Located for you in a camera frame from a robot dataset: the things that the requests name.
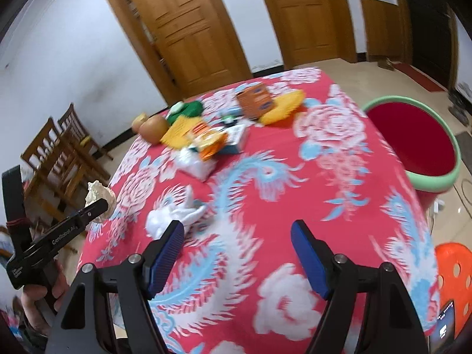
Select white blue carton box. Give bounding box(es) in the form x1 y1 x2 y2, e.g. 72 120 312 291
218 124 249 155

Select smartphone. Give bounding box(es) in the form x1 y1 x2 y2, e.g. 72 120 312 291
429 300 455 354

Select grey shoes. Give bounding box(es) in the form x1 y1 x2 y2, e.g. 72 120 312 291
448 90 470 127

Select orange snack packet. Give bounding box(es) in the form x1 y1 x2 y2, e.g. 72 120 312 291
185 121 228 161

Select person's left hand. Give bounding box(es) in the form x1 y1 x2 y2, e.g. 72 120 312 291
20 260 71 338

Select yellow foam fruit net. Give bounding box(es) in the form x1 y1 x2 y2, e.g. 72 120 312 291
161 115 202 150

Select brown shoe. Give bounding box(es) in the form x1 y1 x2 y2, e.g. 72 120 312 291
377 58 395 71

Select white tissue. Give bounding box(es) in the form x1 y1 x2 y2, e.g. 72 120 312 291
145 186 207 240

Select red apple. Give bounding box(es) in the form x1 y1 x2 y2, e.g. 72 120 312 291
138 114 170 145

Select orange plastic stool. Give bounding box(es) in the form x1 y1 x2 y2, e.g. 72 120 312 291
435 242 472 338

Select light blue plastic toy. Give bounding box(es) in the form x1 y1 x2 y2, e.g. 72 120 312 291
220 106 243 117

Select grey floor mat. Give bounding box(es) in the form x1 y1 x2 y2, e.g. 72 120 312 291
455 131 472 174

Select black entrance door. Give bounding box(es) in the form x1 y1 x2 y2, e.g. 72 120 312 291
407 0 458 89

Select white power strip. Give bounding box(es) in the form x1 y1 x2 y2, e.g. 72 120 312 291
433 198 445 214

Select red floral tablecloth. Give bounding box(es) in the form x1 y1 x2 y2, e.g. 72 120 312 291
80 67 439 353

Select wooden door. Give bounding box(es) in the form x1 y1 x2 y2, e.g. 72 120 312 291
108 0 252 105
264 0 358 69

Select left wooden door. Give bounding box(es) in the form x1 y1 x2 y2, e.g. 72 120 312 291
108 0 252 105

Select small green blue toy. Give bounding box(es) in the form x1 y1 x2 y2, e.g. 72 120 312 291
221 115 238 127

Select green clover-shaped container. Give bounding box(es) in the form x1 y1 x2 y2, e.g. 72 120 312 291
165 101 203 125

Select yellow pear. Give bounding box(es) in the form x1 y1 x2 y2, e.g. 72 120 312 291
131 113 149 133

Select wooden chair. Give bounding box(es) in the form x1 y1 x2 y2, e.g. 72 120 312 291
58 103 114 161
21 117 110 221

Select grey floor cable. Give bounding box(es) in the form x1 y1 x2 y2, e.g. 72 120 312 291
452 178 472 218

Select orange cardboard box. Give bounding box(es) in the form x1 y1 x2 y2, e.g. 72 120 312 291
236 83 275 120

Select red door mat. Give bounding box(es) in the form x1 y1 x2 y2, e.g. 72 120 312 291
394 62 446 93

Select red bucket green rim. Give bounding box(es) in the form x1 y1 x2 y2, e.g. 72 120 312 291
363 95 462 211

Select wooden wall panel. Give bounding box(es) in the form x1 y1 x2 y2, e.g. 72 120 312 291
360 0 403 61

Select clear plastic bag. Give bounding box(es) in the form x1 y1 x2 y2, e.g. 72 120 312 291
174 148 217 182

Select middle wooden door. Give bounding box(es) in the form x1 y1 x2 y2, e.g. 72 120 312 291
264 0 358 69

